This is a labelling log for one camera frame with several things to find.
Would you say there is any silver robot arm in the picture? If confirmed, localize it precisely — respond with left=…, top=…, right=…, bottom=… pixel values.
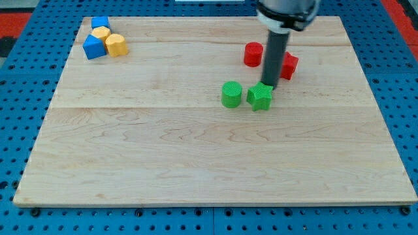
left=256, top=0, right=321, bottom=34

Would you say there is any wooden board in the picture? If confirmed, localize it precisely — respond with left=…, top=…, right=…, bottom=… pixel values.
left=13, top=16, right=417, bottom=208

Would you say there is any green cylinder block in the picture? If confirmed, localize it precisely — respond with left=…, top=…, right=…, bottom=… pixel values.
left=221, top=81, right=242, bottom=108

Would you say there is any green star block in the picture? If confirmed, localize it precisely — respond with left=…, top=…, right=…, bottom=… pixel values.
left=246, top=82, right=273, bottom=111

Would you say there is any red cylinder block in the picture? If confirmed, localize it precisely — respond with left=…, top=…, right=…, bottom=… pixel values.
left=244, top=42, right=264, bottom=67

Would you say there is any red star block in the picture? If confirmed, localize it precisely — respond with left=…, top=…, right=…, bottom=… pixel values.
left=280, top=52, right=299, bottom=80

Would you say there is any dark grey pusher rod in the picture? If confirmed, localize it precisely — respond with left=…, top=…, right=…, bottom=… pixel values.
left=261, top=31, right=290, bottom=89

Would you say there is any yellow heart block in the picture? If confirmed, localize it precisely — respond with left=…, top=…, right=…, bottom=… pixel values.
left=105, top=33, right=129, bottom=57

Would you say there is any blue pentagon block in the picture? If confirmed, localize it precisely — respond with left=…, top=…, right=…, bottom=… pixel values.
left=82, top=35, right=106, bottom=59

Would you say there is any yellow hexagon block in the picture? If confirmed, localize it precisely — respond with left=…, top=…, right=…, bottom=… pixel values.
left=91, top=26, right=111, bottom=43

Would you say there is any blue cube block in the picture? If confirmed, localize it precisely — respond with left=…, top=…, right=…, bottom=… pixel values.
left=91, top=16, right=110, bottom=29

